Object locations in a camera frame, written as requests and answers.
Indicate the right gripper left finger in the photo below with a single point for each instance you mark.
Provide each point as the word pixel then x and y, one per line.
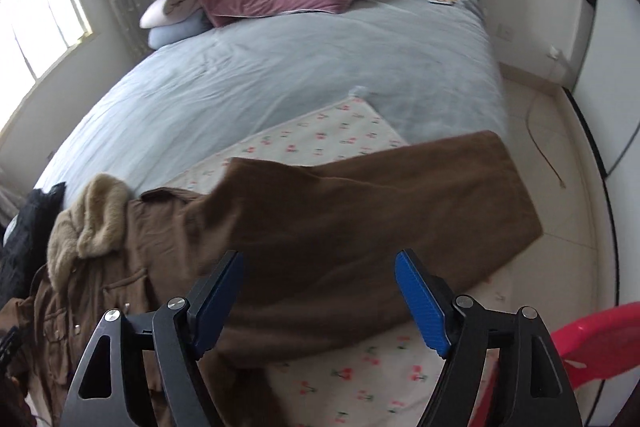
pixel 110 387

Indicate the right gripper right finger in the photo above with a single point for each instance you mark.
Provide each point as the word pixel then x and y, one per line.
pixel 460 330

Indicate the brown fur-collared coat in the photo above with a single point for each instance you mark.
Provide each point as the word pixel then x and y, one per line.
pixel 110 250

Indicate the red plastic stool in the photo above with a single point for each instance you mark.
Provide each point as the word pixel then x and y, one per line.
pixel 595 346

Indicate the cherry print white blanket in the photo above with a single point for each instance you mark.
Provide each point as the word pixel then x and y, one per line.
pixel 380 376

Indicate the black quilted jacket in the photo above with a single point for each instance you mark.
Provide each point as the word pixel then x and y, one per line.
pixel 25 250

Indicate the light blue bed sheet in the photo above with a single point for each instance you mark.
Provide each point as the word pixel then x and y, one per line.
pixel 428 69

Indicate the folded light blue blanket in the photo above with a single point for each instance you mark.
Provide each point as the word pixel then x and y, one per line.
pixel 194 25

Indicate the window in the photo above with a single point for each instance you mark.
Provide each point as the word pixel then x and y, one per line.
pixel 36 36

